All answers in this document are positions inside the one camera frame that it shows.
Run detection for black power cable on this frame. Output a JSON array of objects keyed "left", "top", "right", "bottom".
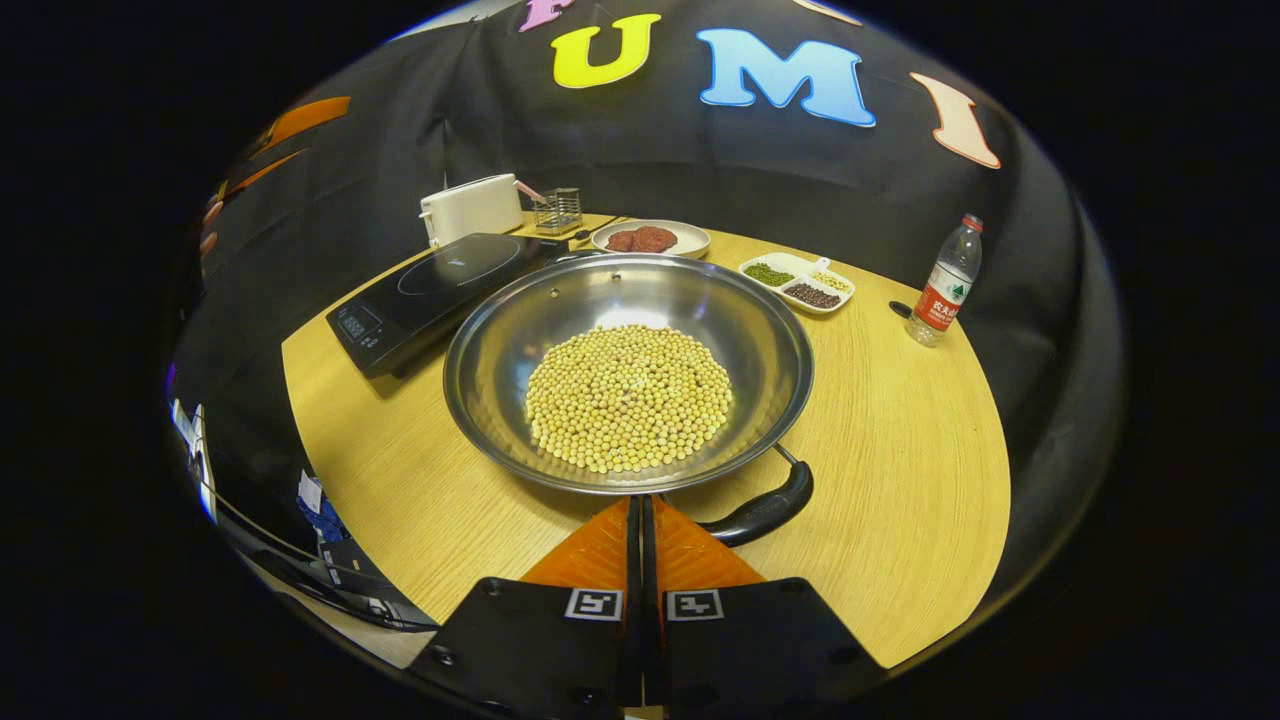
[{"left": 568, "top": 215, "right": 631, "bottom": 251}]

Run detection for white divided bean dish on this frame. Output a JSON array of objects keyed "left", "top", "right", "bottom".
[{"left": 738, "top": 252, "right": 857, "bottom": 316}]

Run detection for round white plate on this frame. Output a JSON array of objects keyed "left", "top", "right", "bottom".
[{"left": 591, "top": 219, "right": 712, "bottom": 260}]

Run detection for pile of yellow soybeans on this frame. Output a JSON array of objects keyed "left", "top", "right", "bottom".
[{"left": 524, "top": 324, "right": 736, "bottom": 474}]

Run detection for stainless steel pot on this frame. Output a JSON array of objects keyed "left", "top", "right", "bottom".
[{"left": 443, "top": 252, "right": 816, "bottom": 548}]

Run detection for white toaster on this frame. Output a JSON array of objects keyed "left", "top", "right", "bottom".
[{"left": 419, "top": 173, "right": 524, "bottom": 248}]

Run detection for black backdrop cloth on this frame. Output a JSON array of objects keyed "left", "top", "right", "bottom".
[{"left": 165, "top": 0, "right": 1126, "bottom": 641}]

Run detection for red meat patties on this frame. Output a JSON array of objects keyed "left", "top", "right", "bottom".
[{"left": 605, "top": 226, "right": 679, "bottom": 253}]

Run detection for clear water bottle red label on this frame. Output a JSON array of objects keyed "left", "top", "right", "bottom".
[{"left": 905, "top": 213, "right": 985, "bottom": 348}]

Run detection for metal wire basket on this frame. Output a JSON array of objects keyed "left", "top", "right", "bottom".
[{"left": 532, "top": 187, "right": 584, "bottom": 236}]

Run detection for black induction cooktop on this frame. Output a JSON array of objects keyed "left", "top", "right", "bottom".
[{"left": 325, "top": 233, "right": 571, "bottom": 379}]

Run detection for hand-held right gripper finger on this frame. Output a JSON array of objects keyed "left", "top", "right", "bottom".
[
  {"left": 405, "top": 497, "right": 643, "bottom": 716},
  {"left": 642, "top": 497, "right": 891, "bottom": 719}
]

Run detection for blue and white cloth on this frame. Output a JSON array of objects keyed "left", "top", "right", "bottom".
[{"left": 297, "top": 470, "right": 348, "bottom": 543}]

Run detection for dark equipment case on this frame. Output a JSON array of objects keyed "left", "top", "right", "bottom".
[{"left": 318, "top": 540, "right": 436, "bottom": 633}]

